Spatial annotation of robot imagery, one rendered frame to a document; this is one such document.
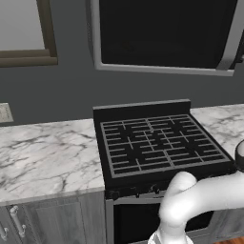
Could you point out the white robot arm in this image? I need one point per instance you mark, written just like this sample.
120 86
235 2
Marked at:
203 193

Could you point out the grey microwave oven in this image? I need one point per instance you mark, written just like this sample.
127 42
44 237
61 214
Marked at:
89 28

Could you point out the black glass microwave door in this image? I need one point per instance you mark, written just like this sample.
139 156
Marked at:
165 31

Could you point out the black oven door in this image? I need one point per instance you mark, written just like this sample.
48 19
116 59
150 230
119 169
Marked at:
133 222

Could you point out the grey wooden cupboard door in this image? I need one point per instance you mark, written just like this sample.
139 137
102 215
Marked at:
63 219
230 222
2 216

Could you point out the black hob with grey grates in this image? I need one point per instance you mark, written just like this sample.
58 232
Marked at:
158 143

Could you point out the brown framed window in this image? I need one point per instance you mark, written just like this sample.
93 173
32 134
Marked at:
47 38

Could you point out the white wall socket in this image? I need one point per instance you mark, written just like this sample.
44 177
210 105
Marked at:
5 112

